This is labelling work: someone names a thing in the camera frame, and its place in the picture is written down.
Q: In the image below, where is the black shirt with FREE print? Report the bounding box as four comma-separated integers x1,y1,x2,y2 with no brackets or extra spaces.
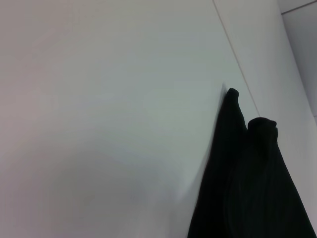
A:
187,88,317,238

